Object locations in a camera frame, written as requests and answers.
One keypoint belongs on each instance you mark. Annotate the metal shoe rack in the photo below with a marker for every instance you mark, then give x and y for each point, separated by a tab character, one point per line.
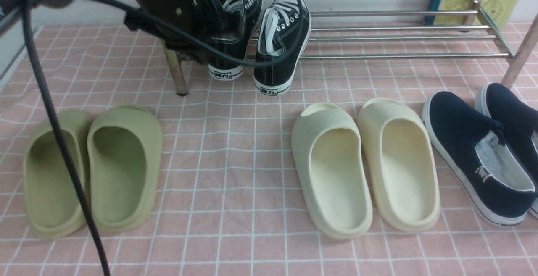
486	30

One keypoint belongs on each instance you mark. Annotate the right navy slip-on shoe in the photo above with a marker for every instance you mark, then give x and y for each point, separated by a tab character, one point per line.
510	116

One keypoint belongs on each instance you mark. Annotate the left green foam slipper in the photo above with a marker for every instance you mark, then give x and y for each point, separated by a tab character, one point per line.
52	205

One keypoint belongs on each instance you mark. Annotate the right cream foam slipper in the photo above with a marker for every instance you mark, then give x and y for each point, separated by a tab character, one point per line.
401	164

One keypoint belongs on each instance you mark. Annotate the black canvas sneaker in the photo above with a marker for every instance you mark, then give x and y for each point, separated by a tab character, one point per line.
244	19
285	31

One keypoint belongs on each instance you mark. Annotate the left navy slip-on shoe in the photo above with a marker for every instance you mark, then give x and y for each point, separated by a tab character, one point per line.
446	118

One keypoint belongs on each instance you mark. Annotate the left cream foam slipper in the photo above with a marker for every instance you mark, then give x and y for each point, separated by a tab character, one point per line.
326	148

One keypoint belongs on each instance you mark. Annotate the right green foam slipper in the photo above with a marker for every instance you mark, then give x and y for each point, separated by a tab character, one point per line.
125	145

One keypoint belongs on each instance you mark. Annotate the green foam slipper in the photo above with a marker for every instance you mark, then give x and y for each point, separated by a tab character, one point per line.
125	145
52	205

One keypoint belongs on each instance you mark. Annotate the navy slip-on shoe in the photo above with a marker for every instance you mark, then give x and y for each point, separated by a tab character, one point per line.
510	116
446	118

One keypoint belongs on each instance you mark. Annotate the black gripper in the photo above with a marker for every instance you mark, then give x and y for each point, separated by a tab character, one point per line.
203	19

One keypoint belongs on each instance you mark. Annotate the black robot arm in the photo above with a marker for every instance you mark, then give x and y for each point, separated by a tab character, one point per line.
11	10

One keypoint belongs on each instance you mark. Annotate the cream foam slipper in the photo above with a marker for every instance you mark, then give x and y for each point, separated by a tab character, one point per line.
326	148
401	164

